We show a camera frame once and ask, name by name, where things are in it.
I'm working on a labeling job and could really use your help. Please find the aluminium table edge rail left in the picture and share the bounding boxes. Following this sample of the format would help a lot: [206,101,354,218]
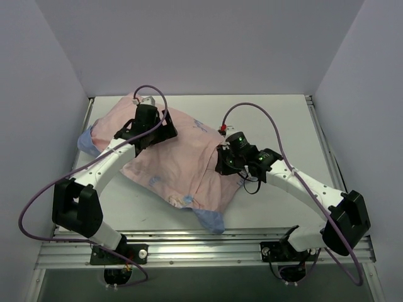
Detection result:
[52,97,95,227]

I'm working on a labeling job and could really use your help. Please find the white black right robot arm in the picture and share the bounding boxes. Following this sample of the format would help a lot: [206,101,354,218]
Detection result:
[215,130,371,260]

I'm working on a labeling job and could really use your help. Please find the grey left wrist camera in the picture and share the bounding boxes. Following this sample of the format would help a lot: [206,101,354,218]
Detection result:
[132,96,156,106]

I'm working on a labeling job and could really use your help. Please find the aluminium table edge rail right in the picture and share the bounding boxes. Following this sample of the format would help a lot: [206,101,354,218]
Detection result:
[305,96,348,192]

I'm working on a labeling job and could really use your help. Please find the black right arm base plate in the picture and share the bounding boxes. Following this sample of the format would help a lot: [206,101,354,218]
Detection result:
[259,241,316,262]

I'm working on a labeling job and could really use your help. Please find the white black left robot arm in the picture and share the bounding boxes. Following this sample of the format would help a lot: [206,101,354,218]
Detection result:
[52,104,178,264]

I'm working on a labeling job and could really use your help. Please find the blue printed pillowcase pink inside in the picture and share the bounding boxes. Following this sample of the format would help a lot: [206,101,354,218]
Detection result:
[77,93,245,236]

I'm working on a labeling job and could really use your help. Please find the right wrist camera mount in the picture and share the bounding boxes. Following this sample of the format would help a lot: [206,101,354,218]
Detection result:
[218,124,236,137]

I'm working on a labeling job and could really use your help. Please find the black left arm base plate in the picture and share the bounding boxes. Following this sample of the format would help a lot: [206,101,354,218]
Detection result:
[89,243,149,266]

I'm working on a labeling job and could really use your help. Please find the aluminium front rail frame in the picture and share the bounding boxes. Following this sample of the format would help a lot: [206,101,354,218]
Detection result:
[33,228,377,270]

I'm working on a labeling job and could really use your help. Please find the aluminium table edge rail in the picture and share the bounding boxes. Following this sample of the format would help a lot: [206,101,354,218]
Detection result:
[52,97,95,227]
[305,96,348,192]

